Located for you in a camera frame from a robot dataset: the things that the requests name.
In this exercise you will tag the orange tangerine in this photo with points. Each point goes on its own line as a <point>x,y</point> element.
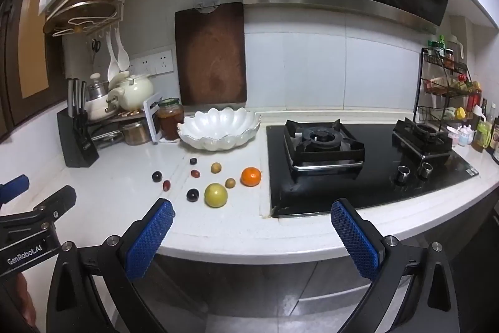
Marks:
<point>250,176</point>

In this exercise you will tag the black knife block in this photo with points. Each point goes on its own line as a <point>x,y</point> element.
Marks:
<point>72,123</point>

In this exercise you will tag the brown wooden cutting board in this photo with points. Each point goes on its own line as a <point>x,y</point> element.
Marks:
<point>210,52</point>

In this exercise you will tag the wall mounted rack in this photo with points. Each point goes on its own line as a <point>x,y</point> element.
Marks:
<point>82,16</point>

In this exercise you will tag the green round fruit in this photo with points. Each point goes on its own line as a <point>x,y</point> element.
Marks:
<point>216,195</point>

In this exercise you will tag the white scalloped fruit bowl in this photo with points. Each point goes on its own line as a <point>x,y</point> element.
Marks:
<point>219,130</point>

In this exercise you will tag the black gas stove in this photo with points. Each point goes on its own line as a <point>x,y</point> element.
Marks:
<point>311,165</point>

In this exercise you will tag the white wall socket strip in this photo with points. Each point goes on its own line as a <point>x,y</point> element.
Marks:
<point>154,64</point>

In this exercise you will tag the steel lidded container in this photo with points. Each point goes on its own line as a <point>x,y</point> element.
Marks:
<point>136,133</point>

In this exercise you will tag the cream ceramic pot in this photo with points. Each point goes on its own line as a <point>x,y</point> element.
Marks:
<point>129,91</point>

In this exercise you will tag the black wire spice rack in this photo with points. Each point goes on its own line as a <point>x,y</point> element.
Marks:
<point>445,88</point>

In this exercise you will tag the yellow-green small fruit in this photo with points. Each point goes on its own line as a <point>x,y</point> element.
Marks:
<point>216,167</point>
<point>230,183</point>

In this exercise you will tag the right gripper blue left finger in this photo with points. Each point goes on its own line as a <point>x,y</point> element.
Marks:
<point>119,261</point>

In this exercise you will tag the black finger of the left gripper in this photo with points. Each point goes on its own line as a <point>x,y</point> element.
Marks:
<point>55,206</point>

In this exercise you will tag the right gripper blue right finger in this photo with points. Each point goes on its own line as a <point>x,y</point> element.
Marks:
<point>430,302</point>

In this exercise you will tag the red cherry tomato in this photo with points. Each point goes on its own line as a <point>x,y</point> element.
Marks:
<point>195,173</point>
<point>166,185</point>

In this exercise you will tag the glass jar with green lid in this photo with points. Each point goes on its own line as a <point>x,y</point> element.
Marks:
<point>170,114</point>

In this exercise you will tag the white rice spoon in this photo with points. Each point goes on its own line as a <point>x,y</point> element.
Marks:
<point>113,67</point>
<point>123,57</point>

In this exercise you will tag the small white steamer pot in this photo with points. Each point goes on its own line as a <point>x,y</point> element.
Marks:
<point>96,104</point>

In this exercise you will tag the white tablet stand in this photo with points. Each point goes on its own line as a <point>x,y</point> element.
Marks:
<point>150,108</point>

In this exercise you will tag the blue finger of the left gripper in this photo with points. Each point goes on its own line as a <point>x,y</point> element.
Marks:
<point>14,188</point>

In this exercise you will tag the dark plum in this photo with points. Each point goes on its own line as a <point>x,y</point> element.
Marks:
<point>193,195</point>

